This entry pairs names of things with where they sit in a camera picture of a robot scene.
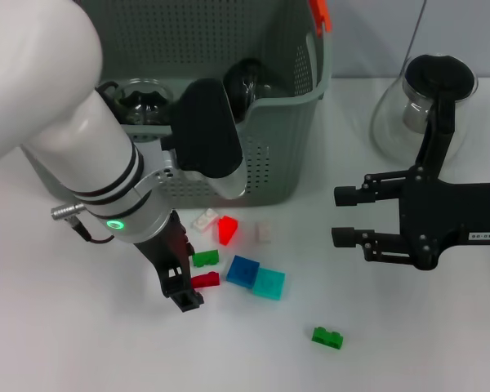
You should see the glass teacup with black holder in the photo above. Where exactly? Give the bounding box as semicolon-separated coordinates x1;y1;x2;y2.
114;78;176;124

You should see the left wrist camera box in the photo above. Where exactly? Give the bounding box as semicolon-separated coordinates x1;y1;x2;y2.
159;78;246;201

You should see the cyan flat toy brick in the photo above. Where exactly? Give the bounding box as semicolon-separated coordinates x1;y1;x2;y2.
252;267;287;301

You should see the dark clay teapot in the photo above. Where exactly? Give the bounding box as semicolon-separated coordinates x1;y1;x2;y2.
94;80;122;107

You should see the black round object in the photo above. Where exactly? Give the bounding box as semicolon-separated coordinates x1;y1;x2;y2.
222;58;278;123

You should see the glass carafe with black handle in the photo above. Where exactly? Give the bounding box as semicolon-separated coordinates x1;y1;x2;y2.
370;54;479;172

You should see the orange basket handle grip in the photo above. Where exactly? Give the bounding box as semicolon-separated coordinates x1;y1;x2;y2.
309;0;333;37

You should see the grey perforated plastic storage basket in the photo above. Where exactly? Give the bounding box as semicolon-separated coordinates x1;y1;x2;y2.
20;0;334;207

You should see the green toy brick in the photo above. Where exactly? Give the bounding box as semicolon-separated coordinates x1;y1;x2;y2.
191;249;221;269
311;325;345;350

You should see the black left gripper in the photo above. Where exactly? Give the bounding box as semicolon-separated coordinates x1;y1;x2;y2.
134;212;205;314

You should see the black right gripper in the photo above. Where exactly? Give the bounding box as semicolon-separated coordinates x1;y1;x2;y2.
331;165;490;270

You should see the blue flat toy brick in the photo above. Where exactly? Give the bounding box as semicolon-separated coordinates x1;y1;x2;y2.
225;255;261;289

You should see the white toy brick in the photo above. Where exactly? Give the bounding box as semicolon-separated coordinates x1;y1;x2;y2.
255;219;277;245
191;207;218;234

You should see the dark red curved toy brick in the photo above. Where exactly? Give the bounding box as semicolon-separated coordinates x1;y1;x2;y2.
190;271;221;290

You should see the red sloped toy brick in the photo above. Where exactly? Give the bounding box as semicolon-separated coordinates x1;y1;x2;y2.
216;215;240;246

